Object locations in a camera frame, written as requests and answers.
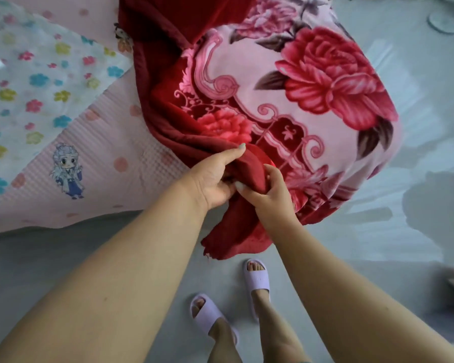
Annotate person's right hand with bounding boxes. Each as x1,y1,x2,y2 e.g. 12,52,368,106
234,164,300,231

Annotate person's left hand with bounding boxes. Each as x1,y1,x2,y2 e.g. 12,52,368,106
181,142,247,212

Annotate red floral blanket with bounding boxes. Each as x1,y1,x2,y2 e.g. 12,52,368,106
115,0,402,261

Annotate flower-print plastic storage bag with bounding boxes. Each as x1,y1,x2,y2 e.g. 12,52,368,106
0,0,135,223

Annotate person's right forearm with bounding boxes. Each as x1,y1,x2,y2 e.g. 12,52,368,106
272,219,454,363

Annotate person's left forearm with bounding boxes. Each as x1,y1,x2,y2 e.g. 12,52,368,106
0,185,209,363

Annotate person's right leg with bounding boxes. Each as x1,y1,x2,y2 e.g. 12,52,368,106
251,289,311,363

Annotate person's leg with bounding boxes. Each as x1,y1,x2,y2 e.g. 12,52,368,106
251,289,311,363
208,317,244,363

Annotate person's left leg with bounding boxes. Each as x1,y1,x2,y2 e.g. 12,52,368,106
208,317,244,363

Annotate lilac right slipper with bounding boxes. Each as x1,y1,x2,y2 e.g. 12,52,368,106
243,259,271,322

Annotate lilac slipper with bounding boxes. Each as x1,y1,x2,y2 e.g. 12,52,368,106
190,293,240,346
243,259,271,322

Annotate pink cartoon bed sheet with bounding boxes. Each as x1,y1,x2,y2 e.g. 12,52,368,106
0,0,192,237

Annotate lilac left slipper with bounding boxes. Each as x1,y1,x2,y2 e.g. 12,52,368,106
190,293,240,346

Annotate round white floor disc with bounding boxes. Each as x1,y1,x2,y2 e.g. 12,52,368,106
427,11,454,34

